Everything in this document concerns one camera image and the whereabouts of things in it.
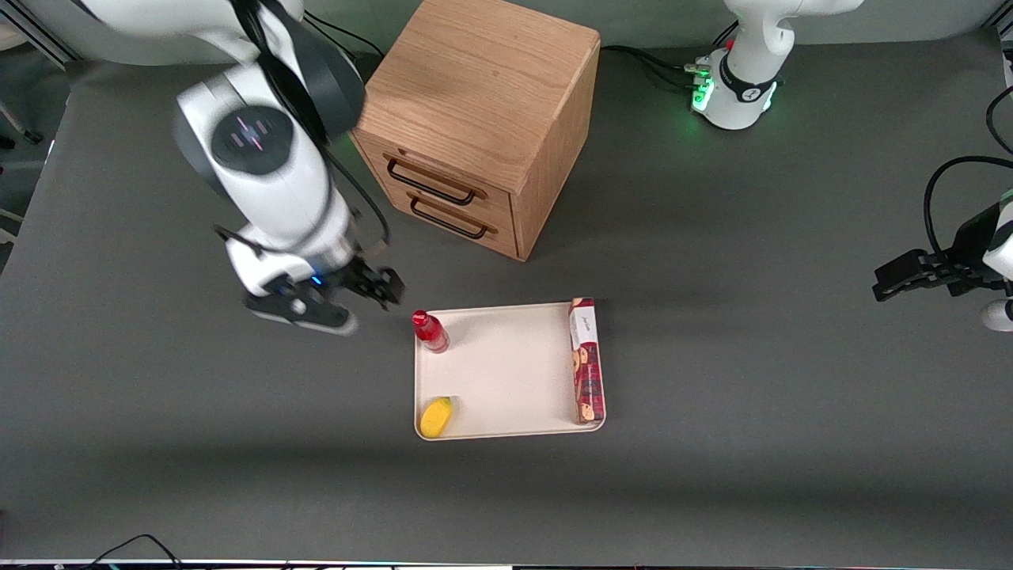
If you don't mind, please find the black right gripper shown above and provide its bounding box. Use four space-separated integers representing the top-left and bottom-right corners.
273 264 406 317

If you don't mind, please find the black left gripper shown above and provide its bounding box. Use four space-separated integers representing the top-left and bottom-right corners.
872 202 1007 303

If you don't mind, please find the red coke bottle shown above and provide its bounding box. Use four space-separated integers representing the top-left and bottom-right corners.
411 310 451 354

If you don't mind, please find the cream plastic tray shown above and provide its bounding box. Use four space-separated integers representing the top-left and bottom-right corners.
414 301 607 441

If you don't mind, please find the yellow toy mango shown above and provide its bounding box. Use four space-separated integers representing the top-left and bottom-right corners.
419 397 454 439

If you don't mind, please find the wooden drawer cabinet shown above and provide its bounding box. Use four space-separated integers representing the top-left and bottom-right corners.
348 0 601 263

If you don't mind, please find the red cookie box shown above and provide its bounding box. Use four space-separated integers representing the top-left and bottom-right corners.
568 297 606 425

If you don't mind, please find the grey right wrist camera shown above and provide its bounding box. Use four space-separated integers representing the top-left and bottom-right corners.
242 293 359 338

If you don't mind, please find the black looped gripper cable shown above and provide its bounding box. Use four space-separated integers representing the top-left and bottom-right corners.
923 155 1013 264

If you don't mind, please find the short black drawer handle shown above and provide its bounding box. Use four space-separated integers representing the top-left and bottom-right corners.
407 191 500 241

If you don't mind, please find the long black drawer handle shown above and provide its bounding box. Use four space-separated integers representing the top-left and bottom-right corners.
384 152 489 207

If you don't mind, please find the black curved cable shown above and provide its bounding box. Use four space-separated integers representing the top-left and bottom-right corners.
985 83 1013 156

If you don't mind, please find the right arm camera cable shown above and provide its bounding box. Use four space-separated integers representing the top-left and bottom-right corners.
230 0 394 248

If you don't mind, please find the black right base cable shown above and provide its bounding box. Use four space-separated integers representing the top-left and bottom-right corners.
305 12 386 59

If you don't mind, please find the black table edge cable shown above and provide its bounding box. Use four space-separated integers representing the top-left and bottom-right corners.
79 534 184 570

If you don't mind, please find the black left base cable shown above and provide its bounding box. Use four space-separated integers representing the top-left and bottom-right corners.
599 44 707 72
633 51 701 89

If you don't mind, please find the grey metal frame strut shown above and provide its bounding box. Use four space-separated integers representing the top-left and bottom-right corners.
0 0 82 69

